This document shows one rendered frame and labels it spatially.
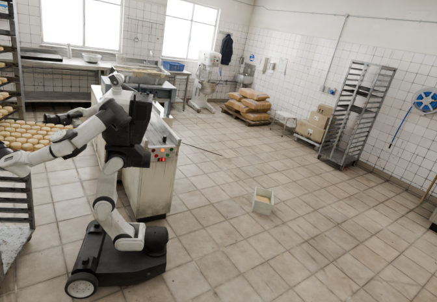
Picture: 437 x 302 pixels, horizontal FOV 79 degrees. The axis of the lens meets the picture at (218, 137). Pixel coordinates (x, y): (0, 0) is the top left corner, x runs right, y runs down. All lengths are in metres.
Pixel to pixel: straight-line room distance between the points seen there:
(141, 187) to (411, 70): 4.50
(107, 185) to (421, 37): 4.92
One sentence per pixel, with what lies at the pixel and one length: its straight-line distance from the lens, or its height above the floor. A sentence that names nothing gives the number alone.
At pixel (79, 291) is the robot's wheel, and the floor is 0.05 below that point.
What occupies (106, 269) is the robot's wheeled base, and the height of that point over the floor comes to 0.17.
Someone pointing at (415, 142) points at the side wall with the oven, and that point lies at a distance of 5.33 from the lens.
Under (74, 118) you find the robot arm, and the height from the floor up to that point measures 1.06.
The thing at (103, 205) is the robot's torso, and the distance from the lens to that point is 1.95.
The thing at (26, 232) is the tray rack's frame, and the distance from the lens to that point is 2.61.
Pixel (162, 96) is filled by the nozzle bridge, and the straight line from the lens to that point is 3.02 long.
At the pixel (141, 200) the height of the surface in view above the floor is 0.30.
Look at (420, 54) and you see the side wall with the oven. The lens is 5.36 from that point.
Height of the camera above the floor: 1.82
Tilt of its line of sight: 21 degrees down
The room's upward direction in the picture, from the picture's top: 11 degrees clockwise
